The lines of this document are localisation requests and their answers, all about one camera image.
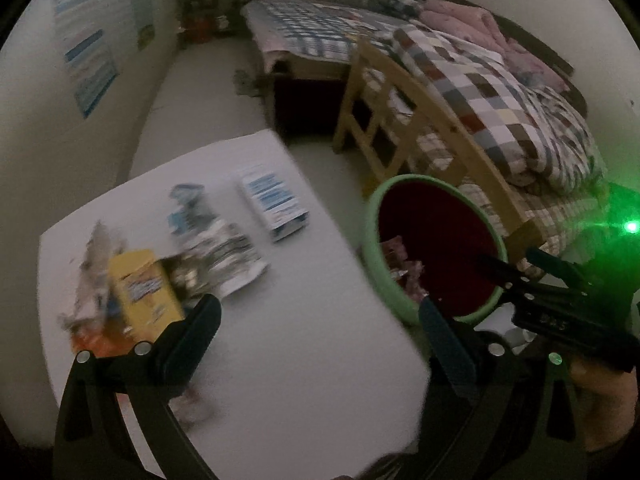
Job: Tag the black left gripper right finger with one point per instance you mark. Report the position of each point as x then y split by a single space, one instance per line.
455 353

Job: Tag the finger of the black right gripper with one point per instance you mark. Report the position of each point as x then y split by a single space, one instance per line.
476 264
570 273

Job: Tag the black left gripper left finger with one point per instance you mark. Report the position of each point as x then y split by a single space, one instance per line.
178 351

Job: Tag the beige newspaper ball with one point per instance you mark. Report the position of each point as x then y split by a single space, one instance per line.
191 409

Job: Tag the pink wrapper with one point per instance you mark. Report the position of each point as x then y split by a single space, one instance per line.
406 273

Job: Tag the orange snack wrapper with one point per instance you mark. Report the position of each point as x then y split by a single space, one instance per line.
102 343

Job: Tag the yellow iced tea carton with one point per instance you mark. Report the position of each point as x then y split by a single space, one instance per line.
141 286

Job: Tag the black gold snack wrapper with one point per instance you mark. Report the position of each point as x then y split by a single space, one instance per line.
183 277

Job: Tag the blue white crumpled wrapper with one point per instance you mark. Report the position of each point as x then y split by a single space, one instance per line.
192 213

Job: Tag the white blue milk carton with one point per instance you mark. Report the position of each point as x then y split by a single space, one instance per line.
273 202

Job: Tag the wooden chair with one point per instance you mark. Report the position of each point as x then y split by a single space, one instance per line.
385 110

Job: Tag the pink folded blanket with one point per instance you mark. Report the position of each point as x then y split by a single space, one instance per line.
479 26

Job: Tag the bed with plaid blanket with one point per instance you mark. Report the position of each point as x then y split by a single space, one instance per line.
312 40

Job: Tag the red container on floor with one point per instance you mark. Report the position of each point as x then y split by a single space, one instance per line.
200 31

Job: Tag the dark bedside shelf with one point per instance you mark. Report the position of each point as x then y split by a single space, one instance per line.
225 16

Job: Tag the blue wall poster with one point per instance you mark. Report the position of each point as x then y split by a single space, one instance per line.
96 38

